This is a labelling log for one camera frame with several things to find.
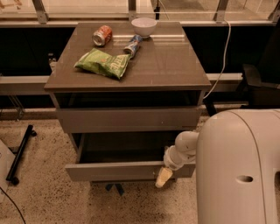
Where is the grey top drawer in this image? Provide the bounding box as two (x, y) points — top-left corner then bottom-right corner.
(56, 107), (201, 133)

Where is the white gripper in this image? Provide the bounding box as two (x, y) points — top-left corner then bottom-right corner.
(155, 145), (188, 188)

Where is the black wheeled stand leg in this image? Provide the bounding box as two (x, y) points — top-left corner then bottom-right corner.
(6, 125), (37, 186)

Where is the black floor cable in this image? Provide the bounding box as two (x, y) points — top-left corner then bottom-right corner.
(0, 186), (27, 224)

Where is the black office chair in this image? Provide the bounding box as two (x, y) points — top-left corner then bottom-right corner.
(240, 25), (280, 110)

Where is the blue tape cross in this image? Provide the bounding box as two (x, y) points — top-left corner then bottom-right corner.
(105, 183), (125, 197)

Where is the green chip bag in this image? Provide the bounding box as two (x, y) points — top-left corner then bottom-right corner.
(74, 48), (131, 80)

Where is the grey drawer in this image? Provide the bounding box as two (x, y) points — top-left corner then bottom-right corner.
(66, 131), (195, 183)
(56, 107), (201, 133)

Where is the orange soda can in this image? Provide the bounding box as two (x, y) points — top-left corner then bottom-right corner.
(92, 25), (113, 46)

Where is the white cable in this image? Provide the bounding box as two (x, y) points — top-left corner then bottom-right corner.
(202, 20), (232, 100)

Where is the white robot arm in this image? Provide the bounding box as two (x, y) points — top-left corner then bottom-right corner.
(156, 108), (280, 224)

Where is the white panel at left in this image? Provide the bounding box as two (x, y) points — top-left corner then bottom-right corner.
(0, 140), (15, 203)

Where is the white bowl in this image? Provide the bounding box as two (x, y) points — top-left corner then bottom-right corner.
(131, 17), (157, 39)

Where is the grey drawer cabinet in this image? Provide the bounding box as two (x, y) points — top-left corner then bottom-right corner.
(43, 21), (212, 185)

